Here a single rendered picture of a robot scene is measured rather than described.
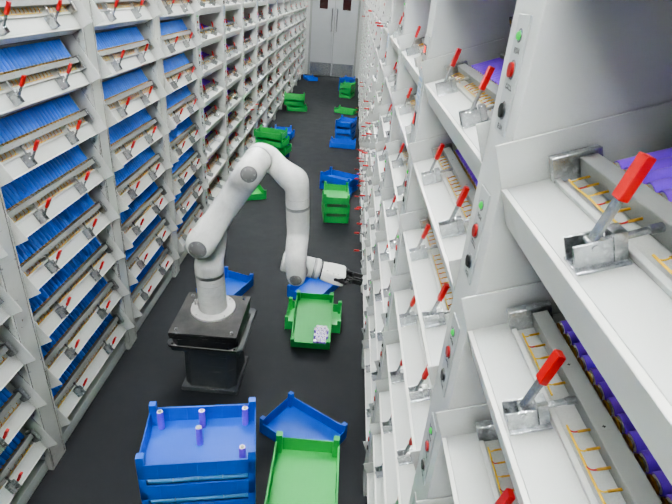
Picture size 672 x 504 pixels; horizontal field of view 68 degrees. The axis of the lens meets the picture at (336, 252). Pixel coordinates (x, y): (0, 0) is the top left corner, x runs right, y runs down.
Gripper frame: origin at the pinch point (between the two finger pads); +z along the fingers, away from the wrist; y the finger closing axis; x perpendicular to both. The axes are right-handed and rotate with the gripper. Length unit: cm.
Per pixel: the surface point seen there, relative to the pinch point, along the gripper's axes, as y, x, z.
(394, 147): -16, 52, 0
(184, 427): 73, -20, -46
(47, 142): 15, 31, -116
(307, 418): 19, -62, -5
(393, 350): 57, 12, 8
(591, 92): 124, 98, -3
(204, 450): 80, -19, -38
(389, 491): 90, -7, 11
